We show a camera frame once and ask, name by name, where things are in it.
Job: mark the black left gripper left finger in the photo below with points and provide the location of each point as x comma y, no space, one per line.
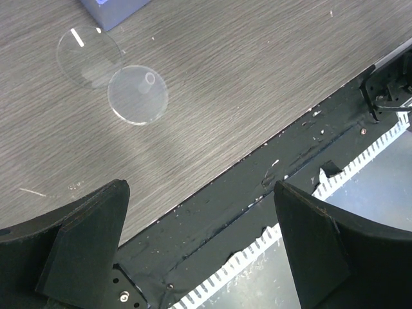
64,258

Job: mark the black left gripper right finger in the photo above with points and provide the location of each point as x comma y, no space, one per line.
339,259

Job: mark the clear glass watch dish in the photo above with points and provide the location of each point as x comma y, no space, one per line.
88,56

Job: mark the blue tiered organizer box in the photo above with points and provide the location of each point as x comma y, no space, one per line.
110,13

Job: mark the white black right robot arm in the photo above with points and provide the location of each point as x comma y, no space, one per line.
387,89

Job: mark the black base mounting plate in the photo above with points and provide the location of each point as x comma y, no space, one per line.
177,253

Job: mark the white slotted cable duct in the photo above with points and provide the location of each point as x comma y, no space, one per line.
260,275

